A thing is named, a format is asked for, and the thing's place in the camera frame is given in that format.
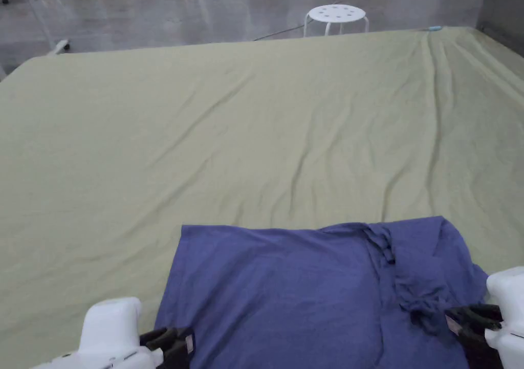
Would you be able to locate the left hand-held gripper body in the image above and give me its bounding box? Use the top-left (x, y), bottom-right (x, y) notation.
top-left (29, 297), bottom-right (164, 369)

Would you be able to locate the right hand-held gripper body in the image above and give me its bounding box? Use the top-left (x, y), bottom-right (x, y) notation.
top-left (484, 266), bottom-right (524, 369)

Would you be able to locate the dark blue shirt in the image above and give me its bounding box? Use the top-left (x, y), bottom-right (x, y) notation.
top-left (153, 215), bottom-right (490, 369)

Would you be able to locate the bed with pale green sheet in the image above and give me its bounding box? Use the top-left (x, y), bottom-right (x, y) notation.
top-left (0, 26), bottom-right (524, 369)

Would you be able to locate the white leg with caster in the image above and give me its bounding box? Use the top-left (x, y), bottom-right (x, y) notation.
top-left (48, 39), bottom-right (71, 56)

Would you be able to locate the white round stool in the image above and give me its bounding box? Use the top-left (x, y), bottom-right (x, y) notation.
top-left (303, 4), bottom-right (370, 38)

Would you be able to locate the dark floor cable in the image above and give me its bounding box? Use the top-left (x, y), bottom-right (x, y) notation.
top-left (253, 26), bottom-right (306, 42)

